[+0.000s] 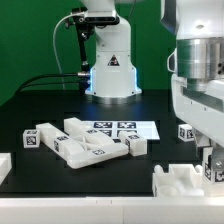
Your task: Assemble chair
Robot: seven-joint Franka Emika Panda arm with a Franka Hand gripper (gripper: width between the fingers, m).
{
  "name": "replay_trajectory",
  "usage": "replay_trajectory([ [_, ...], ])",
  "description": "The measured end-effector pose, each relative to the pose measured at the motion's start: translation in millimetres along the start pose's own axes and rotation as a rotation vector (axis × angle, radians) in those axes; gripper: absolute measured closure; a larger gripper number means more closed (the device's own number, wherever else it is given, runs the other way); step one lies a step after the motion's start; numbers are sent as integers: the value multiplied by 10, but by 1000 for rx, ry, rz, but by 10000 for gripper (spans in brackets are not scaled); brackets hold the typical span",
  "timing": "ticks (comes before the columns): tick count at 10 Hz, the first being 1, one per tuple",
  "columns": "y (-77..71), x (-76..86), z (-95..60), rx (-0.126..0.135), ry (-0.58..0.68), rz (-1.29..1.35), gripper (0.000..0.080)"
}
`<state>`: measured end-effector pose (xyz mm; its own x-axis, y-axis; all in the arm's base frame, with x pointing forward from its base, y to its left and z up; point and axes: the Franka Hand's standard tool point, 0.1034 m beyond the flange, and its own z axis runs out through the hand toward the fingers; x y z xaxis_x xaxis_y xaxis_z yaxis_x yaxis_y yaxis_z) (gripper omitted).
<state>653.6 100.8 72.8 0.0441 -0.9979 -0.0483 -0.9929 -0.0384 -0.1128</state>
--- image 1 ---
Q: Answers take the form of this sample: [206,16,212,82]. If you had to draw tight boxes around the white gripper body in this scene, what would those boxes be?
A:
[171,74,224,147]

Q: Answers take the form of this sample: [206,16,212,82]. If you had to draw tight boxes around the white camera cable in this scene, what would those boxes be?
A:
[52,13,76,90]

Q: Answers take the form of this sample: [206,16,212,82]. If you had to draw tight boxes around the white chair seat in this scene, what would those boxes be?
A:
[152,164,204,197]

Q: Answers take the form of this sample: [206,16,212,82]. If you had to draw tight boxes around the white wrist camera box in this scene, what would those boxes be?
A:
[167,49,177,73]

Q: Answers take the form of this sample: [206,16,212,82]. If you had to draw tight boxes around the black base cables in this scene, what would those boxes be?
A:
[15,73,91,94]

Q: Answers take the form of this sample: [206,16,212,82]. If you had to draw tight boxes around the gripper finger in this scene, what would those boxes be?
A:
[193,129,213,160]

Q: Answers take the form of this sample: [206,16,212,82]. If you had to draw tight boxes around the white fence rail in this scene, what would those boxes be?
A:
[0,153,12,185]
[0,197,224,224]

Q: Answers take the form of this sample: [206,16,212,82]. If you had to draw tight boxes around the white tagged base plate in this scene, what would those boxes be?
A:
[85,121,160,140]

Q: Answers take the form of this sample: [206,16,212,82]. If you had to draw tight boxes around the white tagged cube nut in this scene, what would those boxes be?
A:
[23,129,40,148]
[178,124,194,142]

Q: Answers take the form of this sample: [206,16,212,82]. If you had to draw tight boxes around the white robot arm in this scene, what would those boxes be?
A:
[80,0,224,159]

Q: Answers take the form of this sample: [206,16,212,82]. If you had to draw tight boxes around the white chair back frame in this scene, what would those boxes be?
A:
[36,118,128,169]

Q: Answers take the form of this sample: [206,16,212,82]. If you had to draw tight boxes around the white front fence rail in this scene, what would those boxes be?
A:
[0,197,224,224]

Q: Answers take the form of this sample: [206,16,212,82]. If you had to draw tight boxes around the white left fence rail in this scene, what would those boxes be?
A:
[0,153,12,185]

